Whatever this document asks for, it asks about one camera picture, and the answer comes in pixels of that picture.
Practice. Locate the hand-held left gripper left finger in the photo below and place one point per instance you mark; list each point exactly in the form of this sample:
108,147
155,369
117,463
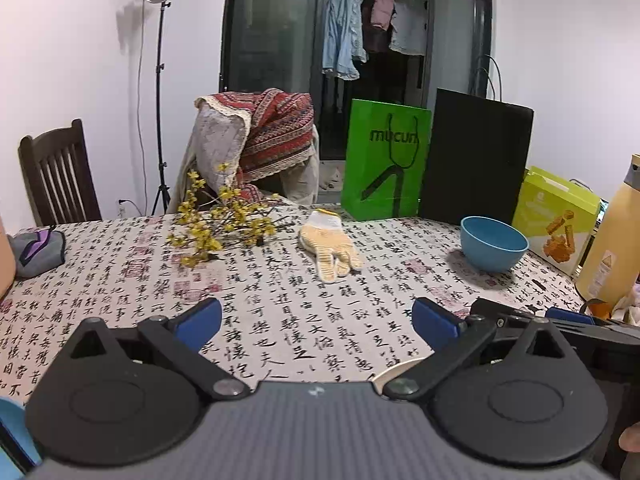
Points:
200,322

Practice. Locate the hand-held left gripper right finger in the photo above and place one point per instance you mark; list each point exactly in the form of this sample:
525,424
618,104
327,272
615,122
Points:
432,322

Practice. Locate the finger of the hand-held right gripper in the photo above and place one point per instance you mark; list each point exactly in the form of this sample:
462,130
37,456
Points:
570,316
505,310

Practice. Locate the blue bowl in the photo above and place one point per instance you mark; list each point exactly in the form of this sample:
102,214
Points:
15,412
492,257

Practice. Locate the cream plate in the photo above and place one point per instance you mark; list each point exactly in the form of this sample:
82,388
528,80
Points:
395,372

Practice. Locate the person's right hand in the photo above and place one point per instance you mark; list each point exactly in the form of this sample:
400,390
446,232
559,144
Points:
631,440

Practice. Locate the yellow bottle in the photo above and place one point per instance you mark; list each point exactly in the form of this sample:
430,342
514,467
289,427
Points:
615,240

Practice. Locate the yellow flower branch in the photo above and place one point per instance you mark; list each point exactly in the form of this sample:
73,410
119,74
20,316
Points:
235,220

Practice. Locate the green snack box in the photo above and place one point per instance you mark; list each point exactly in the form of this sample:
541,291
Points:
540,200

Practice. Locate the yellow knitted glove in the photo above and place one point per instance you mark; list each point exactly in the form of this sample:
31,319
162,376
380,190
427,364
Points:
325,245

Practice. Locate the black paper bag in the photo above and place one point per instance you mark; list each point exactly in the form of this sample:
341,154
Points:
475,160

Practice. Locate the green paper bag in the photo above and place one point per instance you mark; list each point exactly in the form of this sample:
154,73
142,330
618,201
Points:
365,180

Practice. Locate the grey purple cloth pouch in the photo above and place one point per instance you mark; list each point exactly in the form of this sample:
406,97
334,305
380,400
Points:
35,260

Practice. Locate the grey quilted cloth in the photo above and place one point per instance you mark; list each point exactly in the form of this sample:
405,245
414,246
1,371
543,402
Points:
220,145

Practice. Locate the pink suitcase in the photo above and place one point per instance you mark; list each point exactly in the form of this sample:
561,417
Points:
5,260

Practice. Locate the red patterned blanket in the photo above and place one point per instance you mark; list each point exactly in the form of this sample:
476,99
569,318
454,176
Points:
280,130

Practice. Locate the black light stand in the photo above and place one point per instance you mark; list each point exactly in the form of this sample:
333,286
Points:
159,110

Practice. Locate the dark wooden chair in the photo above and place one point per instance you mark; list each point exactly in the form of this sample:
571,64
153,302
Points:
50,140

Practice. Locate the hanging white garment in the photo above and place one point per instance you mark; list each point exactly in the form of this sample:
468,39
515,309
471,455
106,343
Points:
410,30

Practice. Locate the sliding glass door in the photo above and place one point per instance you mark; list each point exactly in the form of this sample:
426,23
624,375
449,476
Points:
270,35

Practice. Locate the hanging blue shirt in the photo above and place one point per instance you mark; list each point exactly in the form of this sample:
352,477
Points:
342,25

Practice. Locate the hanging pink garment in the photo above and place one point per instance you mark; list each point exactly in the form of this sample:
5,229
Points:
384,5

